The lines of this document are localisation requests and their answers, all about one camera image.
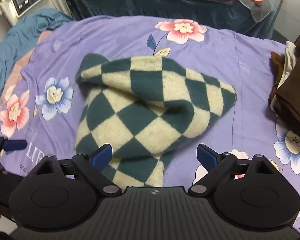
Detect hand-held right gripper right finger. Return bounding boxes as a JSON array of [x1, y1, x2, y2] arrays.
[[189, 144, 282, 197]]

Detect green cream checkered sweater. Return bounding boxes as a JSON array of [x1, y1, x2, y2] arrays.
[[75, 53, 238, 188]]

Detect blue blanket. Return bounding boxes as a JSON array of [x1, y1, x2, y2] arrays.
[[0, 8, 74, 120]]

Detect purple floral bedsheet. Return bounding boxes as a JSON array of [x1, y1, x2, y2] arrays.
[[0, 15, 300, 238]]

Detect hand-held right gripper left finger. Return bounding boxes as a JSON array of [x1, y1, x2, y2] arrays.
[[27, 144, 123, 197]]

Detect brown folded clothes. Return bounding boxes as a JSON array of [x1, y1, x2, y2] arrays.
[[268, 32, 300, 140]]

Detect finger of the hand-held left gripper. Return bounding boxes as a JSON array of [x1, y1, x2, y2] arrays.
[[0, 134, 28, 157]]

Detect cream folded garment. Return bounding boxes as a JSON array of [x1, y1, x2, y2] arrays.
[[277, 41, 297, 88]]

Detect grey towel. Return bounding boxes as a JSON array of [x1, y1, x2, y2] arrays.
[[205, 0, 273, 22]]

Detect teal covered bed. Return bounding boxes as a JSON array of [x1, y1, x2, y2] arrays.
[[62, 0, 277, 39]]

